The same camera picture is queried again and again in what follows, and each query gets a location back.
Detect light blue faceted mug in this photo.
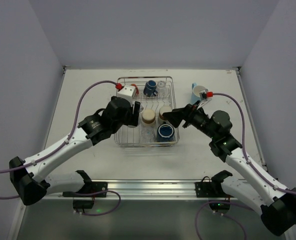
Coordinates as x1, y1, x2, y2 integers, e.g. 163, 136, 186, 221
190, 82, 209, 105

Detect cream brown cup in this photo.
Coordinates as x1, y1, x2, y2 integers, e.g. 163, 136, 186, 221
141, 108, 156, 127
158, 105, 172, 124

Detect dark blue mug front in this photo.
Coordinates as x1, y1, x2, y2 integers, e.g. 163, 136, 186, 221
156, 123, 175, 142

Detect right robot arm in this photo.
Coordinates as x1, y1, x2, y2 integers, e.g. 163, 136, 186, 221
162, 104, 296, 236

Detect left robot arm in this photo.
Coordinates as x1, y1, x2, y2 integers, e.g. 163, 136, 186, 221
9, 96, 141, 206

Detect dark blue cup rear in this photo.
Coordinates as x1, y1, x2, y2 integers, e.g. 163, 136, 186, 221
143, 80, 158, 97

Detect orange cup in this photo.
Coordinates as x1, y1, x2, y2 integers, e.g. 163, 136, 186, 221
131, 84, 140, 97

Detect clear glass rear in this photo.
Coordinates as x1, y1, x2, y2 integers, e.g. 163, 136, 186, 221
156, 80, 169, 98

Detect right black controller box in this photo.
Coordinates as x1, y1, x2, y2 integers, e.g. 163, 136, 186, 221
208, 200, 230, 214

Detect black controller box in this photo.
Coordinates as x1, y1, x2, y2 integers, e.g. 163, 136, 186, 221
72, 198, 95, 213
208, 200, 230, 214

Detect left black controller box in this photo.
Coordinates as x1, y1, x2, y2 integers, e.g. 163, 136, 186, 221
72, 198, 95, 213

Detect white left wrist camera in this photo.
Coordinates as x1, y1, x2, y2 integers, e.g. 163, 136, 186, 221
116, 85, 137, 105

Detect wire dish rack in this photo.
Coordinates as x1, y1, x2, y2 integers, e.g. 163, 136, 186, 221
114, 76, 179, 147

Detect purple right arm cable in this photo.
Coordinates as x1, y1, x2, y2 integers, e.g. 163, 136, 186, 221
207, 91, 296, 196

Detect aluminium mounting rail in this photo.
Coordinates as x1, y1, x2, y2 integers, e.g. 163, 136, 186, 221
45, 177, 259, 201

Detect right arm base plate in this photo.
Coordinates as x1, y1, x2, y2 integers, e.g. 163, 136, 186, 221
194, 176, 225, 198

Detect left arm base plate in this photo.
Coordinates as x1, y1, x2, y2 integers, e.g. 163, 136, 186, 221
62, 181, 108, 198

